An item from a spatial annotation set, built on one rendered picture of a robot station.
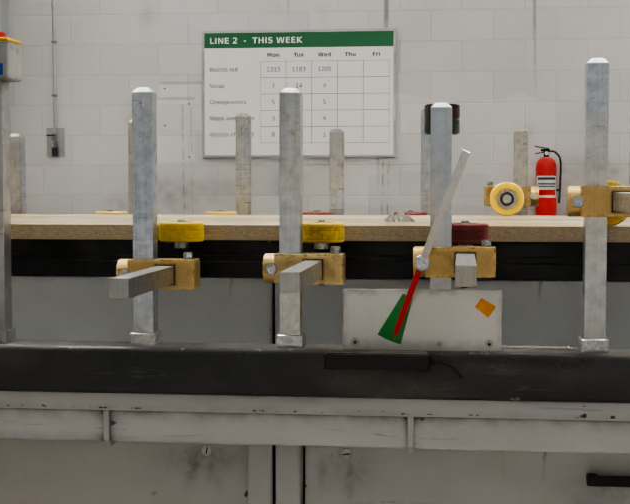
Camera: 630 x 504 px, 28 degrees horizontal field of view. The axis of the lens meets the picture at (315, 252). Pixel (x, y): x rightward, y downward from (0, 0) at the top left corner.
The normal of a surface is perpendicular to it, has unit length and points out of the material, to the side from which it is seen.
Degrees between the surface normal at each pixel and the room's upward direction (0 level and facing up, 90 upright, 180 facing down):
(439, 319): 90
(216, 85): 90
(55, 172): 90
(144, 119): 90
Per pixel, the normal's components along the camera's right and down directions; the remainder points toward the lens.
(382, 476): -0.11, 0.05
